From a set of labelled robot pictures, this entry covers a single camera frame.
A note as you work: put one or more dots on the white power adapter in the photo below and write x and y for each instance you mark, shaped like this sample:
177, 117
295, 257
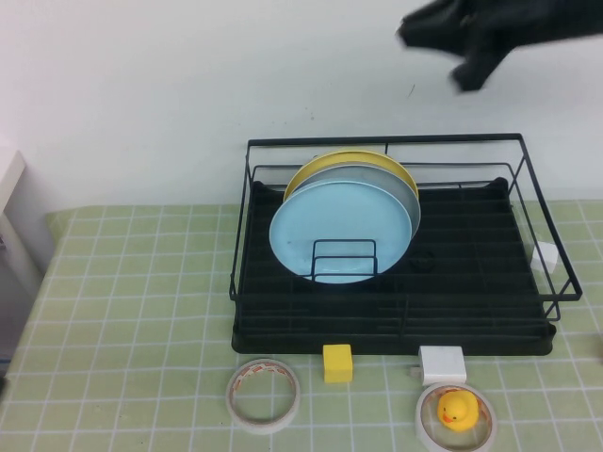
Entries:
443, 365

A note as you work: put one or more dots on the white tape roll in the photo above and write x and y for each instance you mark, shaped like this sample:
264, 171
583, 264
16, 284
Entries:
264, 426
419, 414

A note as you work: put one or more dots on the yellow cube block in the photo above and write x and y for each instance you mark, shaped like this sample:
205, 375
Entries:
337, 365

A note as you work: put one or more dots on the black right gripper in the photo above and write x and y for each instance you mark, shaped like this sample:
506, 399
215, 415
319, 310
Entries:
476, 26

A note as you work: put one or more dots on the black plastic drip tray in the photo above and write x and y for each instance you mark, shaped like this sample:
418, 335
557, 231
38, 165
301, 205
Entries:
471, 226

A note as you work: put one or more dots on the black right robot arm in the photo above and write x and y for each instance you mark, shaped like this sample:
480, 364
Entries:
565, 19

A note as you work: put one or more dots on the yellow plate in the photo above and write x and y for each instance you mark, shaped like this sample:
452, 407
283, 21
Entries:
377, 159

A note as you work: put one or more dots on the white furniture panel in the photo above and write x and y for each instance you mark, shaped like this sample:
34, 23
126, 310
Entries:
19, 235

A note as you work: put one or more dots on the light blue plate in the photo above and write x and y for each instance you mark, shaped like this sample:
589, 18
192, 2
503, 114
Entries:
339, 221

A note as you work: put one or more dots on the small white cube block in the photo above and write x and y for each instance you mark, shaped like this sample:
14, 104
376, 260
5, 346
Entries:
545, 256

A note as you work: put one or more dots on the yellow rubber duck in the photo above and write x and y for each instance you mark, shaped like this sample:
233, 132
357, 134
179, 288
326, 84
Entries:
454, 409

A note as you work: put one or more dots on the grey white plate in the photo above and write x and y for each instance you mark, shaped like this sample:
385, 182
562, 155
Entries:
386, 181

